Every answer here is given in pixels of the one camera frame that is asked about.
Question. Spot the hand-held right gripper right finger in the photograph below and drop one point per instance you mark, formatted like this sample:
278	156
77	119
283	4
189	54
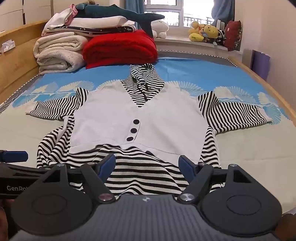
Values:
185	168

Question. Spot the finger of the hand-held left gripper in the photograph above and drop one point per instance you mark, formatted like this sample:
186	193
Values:
13	156

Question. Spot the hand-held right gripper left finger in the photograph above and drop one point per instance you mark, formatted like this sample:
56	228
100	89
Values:
108	164

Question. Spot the striped and white hooded shirt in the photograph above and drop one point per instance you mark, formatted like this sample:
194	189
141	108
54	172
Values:
161	120

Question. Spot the blue patterned bed sheet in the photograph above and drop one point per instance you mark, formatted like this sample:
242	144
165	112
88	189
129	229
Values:
196	71

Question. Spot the tissue box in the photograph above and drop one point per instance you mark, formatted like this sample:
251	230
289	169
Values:
7	46

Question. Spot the white folded quilt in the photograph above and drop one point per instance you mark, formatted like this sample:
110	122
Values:
57	53

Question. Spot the red folded blanket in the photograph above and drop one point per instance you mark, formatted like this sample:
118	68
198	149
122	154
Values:
120	48

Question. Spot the white window sill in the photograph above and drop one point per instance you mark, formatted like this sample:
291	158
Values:
180	44

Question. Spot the purple bag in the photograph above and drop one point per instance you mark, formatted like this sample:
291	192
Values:
260	63

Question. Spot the navy star-patterned blanket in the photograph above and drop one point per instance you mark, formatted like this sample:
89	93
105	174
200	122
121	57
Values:
108	30

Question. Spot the yellow duck plush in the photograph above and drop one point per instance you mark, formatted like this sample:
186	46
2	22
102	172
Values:
195	32

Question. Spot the black and white striped plush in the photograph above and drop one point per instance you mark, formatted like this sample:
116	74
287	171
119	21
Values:
220	36

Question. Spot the yellow bear plush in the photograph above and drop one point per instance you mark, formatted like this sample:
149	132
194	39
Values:
211	31

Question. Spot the red pillow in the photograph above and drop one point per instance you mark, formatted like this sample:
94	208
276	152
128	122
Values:
233	34

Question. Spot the white folded blanket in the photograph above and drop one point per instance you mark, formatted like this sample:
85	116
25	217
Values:
99	22

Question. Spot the white plush toy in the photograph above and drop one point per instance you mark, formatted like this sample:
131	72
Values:
159	26

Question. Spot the white wardrobe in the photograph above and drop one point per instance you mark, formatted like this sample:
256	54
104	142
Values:
27	11

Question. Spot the blue shark plush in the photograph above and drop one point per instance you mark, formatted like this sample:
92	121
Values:
104	11

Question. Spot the window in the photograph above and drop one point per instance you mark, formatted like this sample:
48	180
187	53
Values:
175	11

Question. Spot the pink cloth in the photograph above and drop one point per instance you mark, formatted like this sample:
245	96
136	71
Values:
74	10

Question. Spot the light blue curtain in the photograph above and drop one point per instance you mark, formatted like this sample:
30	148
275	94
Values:
223	11

